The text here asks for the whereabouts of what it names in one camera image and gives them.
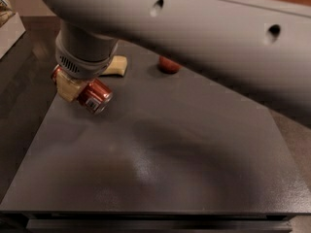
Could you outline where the yellow sponge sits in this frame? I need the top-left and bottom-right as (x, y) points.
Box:
(102, 55), (127, 77)

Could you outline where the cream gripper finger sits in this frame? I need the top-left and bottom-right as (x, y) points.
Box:
(55, 69), (88, 102)

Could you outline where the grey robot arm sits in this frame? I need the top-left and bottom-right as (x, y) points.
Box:
(43, 0), (311, 126)

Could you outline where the red apple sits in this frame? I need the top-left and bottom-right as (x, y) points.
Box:
(158, 56), (181, 74)

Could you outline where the snack bag on box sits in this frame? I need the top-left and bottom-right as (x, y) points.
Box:
(0, 0), (15, 27)

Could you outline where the red coke can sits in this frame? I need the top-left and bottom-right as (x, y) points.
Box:
(52, 65), (113, 115)

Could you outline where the white box at left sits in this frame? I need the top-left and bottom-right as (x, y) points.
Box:
(0, 14), (25, 59)

